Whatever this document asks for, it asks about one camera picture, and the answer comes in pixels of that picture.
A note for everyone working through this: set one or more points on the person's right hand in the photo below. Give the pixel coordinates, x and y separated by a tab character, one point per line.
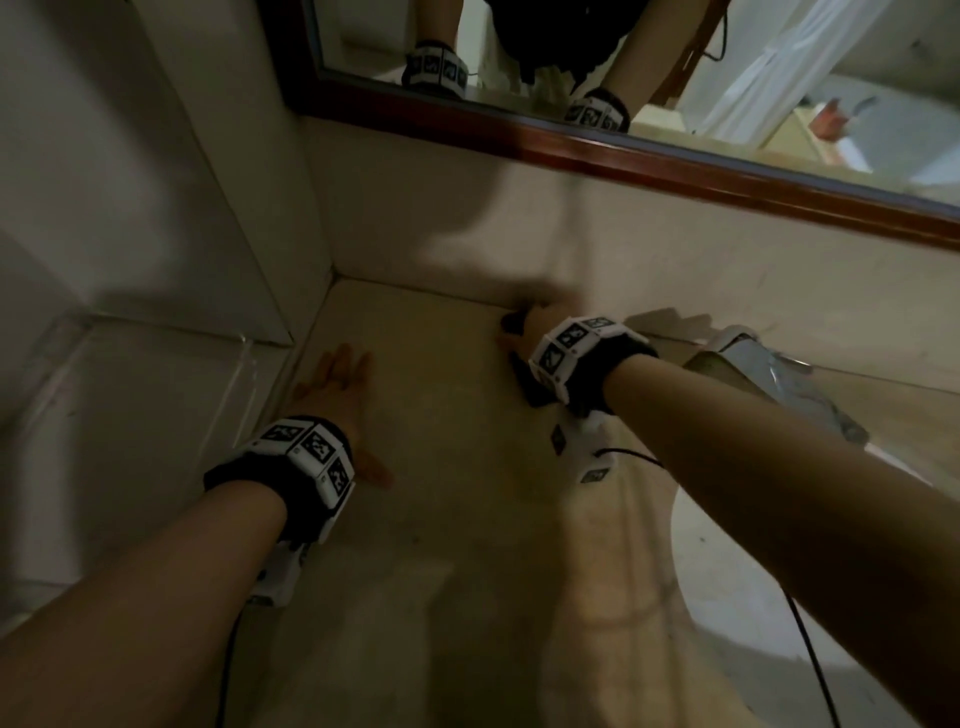
536	326

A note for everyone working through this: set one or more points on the person's left hand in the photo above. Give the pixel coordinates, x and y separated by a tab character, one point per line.
337	397

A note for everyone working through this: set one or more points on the person's left thumb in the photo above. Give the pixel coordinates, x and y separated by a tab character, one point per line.
377	466

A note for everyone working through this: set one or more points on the person's right fingers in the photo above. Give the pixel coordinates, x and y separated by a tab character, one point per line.
519	334

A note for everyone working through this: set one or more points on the small black object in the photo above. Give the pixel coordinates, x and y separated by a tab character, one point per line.
534	386

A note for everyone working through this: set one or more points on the person's right forearm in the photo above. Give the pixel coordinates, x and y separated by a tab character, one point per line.
787	510

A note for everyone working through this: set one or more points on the person's left forearm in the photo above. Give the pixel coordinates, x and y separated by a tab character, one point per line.
142	600

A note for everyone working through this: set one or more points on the black white marker wrist band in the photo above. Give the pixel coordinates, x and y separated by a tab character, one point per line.
581	360
300	461

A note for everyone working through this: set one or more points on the chrome faucet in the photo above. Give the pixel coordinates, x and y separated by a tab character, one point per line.
780	386

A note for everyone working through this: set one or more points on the wooden framed mirror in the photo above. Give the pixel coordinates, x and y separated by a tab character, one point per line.
600	75

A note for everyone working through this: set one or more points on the white sink basin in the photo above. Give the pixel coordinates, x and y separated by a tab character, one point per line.
739	600

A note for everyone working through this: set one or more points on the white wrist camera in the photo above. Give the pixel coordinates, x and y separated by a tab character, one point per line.
585	450
279	574

